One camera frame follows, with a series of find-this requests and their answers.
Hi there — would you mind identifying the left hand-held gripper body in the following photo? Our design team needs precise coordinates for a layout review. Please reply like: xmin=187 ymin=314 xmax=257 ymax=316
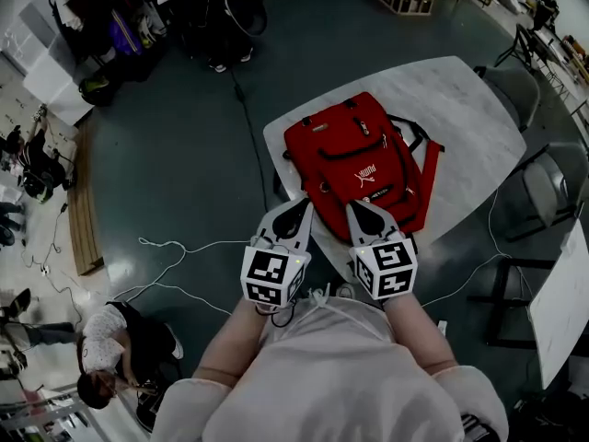
xmin=239 ymin=237 xmax=313 ymax=308

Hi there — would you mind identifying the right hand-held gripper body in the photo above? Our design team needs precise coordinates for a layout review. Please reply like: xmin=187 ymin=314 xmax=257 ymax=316
xmin=348 ymin=233 xmax=420 ymax=301

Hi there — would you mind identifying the red backpack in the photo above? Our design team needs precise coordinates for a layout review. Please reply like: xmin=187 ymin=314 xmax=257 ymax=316
xmin=282 ymin=91 xmax=445 ymax=244

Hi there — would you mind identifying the person's right forearm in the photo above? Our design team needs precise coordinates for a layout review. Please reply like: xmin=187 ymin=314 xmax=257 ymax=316
xmin=384 ymin=292 xmax=459 ymax=375

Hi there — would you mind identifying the person's left forearm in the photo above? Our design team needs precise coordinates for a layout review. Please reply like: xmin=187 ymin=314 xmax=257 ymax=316
xmin=192 ymin=299 xmax=273 ymax=386

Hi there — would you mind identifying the person's white sweater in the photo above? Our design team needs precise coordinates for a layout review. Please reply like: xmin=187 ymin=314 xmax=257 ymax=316
xmin=151 ymin=286 xmax=510 ymax=442

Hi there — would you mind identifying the marble table with black legs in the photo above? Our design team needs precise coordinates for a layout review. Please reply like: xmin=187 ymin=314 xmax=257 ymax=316
xmin=261 ymin=55 xmax=528 ymax=285

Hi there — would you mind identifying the grey chair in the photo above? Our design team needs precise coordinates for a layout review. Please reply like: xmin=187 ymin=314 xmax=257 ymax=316
xmin=505 ymin=143 xmax=589 ymax=244
xmin=473 ymin=64 xmax=542 ymax=134

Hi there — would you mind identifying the wooden platform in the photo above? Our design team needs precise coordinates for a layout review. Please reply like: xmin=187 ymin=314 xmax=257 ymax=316
xmin=66 ymin=122 xmax=105 ymax=277

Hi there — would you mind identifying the white shelf rack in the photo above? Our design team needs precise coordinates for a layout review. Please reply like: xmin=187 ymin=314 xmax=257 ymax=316
xmin=0 ymin=382 xmax=114 ymax=442

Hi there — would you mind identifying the white cabinet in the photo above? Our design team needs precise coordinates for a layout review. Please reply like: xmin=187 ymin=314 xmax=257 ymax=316
xmin=20 ymin=0 xmax=94 ymax=126

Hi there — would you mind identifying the white looped floor cable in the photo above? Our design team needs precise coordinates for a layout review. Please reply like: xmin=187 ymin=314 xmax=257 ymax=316
xmin=112 ymin=236 xmax=255 ymax=303

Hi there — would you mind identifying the black floor cable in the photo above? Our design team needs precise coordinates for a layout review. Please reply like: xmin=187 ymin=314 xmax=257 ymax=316
xmin=228 ymin=68 xmax=271 ymax=212

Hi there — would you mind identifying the white table with black frame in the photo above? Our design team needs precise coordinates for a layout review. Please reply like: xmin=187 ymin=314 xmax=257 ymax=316
xmin=467 ymin=218 xmax=589 ymax=391

